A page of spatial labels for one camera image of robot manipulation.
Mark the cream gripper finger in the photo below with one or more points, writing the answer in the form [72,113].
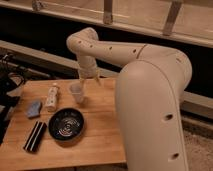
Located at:
[98,81]
[82,81]

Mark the cream white gripper body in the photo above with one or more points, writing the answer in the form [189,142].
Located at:
[87,67]

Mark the translucent white ceramic cup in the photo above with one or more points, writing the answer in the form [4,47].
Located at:
[77,91]

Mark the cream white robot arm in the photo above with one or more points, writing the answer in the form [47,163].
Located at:
[148,93]

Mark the white squeeze bottle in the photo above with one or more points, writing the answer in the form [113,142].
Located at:
[52,98]

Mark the black patterned bowl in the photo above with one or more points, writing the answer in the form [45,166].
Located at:
[66,124]

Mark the black white striped box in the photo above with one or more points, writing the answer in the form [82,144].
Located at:
[35,137]

